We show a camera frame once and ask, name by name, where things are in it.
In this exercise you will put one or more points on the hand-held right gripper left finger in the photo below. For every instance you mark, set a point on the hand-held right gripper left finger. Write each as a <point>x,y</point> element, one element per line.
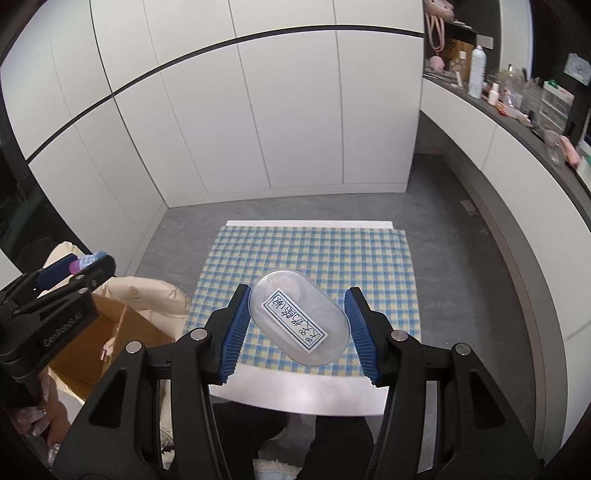
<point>235,332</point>

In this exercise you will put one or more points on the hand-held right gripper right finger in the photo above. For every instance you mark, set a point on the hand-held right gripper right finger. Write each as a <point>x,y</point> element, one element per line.
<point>362,332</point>

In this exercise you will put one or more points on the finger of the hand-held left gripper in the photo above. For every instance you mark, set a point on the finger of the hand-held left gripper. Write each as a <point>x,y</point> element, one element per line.
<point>92,274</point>
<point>55,272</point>

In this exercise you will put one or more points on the purple capped cosmetic tube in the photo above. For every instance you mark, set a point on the purple capped cosmetic tube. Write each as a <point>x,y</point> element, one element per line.
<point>90,261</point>

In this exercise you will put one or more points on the clear oval plastic case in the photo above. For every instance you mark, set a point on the clear oval plastic case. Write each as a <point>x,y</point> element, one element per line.
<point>300,318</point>

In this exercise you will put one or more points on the brown cardboard box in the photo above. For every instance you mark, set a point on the brown cardboard box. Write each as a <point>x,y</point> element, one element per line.
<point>129,332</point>

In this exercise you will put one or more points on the person's left hand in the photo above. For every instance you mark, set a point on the person's left hand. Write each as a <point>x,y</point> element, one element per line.
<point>57,415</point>

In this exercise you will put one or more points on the cream padded chair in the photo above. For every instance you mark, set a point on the cream padded chair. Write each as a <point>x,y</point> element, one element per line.
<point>152,295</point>

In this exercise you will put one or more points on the blue yellow checkered tablecloth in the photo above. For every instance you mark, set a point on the blue yellow checkered tablecloth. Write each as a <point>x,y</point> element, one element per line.
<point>369,258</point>

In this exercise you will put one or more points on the black glass cabinet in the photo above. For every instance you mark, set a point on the black glass cabinet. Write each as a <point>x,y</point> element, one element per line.
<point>18,207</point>

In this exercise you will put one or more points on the white table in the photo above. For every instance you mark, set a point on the white table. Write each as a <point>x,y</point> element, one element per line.
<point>300,392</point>

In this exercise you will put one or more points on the black trousers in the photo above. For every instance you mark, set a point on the black trousers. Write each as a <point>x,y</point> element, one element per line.
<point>240,429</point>

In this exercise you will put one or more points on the metal floor plate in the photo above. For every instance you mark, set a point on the metal floor plate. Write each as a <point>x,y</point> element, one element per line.
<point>468,207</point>

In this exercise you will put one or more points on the dark countertop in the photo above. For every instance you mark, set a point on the dark countertop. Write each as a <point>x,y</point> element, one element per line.
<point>521,131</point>

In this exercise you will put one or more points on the clear glass bowl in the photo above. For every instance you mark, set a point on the clear glass bowl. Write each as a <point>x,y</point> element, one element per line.
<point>553,146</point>

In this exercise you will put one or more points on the small white bottle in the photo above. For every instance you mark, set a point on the small white bottle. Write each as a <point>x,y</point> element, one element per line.
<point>493,94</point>

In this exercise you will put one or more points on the pink plush toy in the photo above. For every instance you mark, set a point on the pink plush toy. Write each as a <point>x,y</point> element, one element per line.
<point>437,63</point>

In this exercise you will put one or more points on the clear acrylic organiser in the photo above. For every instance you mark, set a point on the clear acrylic organiser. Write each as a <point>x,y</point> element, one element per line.
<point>515,92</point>

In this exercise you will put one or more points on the white spray can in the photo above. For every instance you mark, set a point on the white spray can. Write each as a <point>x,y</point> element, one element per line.
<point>478,71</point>

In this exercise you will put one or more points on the white drawer organiser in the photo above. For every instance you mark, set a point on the white drawer organiser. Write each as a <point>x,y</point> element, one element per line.
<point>556,106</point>

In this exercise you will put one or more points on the pink plush handbag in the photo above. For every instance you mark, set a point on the pink plush handbag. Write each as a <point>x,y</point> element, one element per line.
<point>438,9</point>

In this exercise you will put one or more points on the pale green wall plaque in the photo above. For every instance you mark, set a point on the pale green wall plaque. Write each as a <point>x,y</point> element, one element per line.
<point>578,69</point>

